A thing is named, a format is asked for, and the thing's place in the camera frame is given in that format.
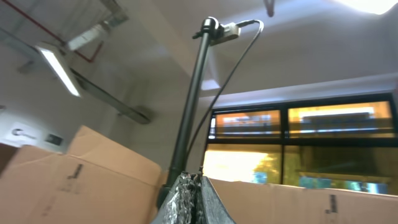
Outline ceiling fluorescent light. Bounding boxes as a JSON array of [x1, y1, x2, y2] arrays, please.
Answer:
[[35, 42, 82, 98]]

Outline overhead camera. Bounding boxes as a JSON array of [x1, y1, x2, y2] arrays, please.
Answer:
[[210, 22, 241, 46]]

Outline black overhead camera pole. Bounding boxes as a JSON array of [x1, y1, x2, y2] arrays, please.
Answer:
[[157, 17, 219, 208]]

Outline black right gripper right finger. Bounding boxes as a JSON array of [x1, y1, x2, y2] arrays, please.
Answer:
[[198, 176, 236, 224]]

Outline black framed window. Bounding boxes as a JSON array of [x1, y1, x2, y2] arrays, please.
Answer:
[[201, 93, 397, 195]]

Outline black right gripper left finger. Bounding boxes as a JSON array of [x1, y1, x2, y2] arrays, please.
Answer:
[[151, 172, 197, 224]]

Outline cardboard box wall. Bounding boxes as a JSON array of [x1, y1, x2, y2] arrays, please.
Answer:
[[1, 127, 397, 224]]

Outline black overhead camera cable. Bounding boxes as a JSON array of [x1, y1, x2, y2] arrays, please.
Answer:
[[185, 19, 265, 156]]

